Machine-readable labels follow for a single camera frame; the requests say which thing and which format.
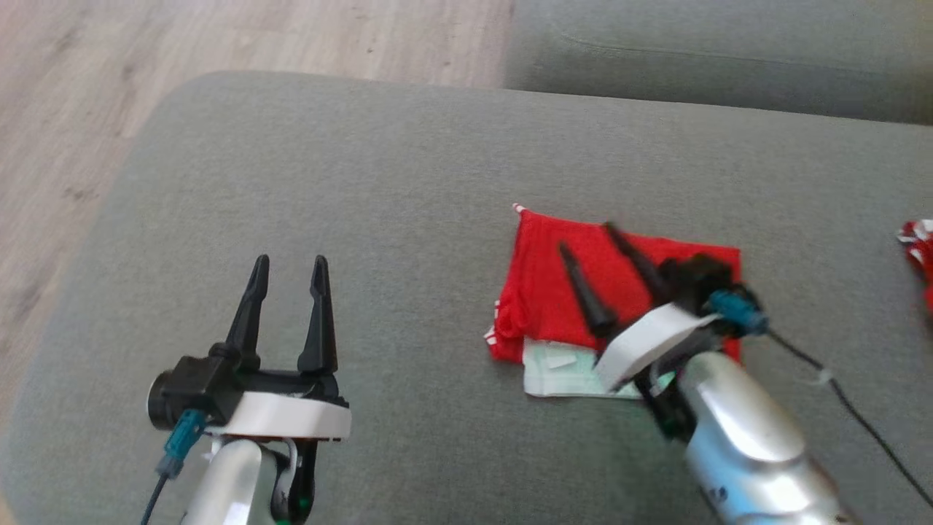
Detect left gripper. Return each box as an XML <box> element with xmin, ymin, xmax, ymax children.
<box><xmin>215</xmin><ymin>254</ymin><xmax>352</xmax><ymax>441</ymax></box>

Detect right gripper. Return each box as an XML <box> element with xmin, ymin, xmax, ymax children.
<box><xmin>558</xmin><ymin>222</ymin><xmax>730</xmax><ymax>392</ymax></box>

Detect red and white t-shirt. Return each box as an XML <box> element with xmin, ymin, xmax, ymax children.
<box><xmin>485</xmin><ymin>204</ymin><xmax>743</xmax><ymax>399</ymax></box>

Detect red elastic waist shorts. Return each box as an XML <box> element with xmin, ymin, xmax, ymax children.
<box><xmin>897</xmin><ymin>219</ymin><xmax>933</xmax><ymax>311</ymax></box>

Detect large grey sofa chaise cushion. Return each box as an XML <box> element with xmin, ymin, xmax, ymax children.
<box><xmin>0</xmin><ymin>71</ymin><xmax>933</xmax><ymax>525</ymax></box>

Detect grey sofa seat cushion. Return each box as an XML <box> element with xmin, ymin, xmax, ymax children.
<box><xmin>503</xmin><ymin>0</ymin><xmax>933</xmax><ymax>125</ymax></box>

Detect teal camera cable connector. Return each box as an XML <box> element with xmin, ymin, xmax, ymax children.
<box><xmin>711</xmin><ymin>288</ymin><xmax>770</xmax><ymax>336</ymax></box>
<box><xmin>157</xmin><ymin>408</ymin><xmax>208</xmax><ymax>478</ymax></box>

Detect black left camera cable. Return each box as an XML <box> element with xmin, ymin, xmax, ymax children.
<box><xmin>138</xmin><ymin>470</ymin><xmax>171</xmax><ymax>525</ymax></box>

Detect black camera cable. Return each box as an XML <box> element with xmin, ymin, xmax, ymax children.
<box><xmin>765</xmin><ymin>328</ymin><xmax>933</xmax><ymax>511</ymax></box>
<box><xmin>138</xmin><ymin>470</ymin><xmax>171</xmax><ymax>525</ymax></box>

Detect black right camera cable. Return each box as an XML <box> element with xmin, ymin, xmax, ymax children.
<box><xmin>765</xmin><ymin>328</ymin><xmax>933</xmax><ymax>511</ymax></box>

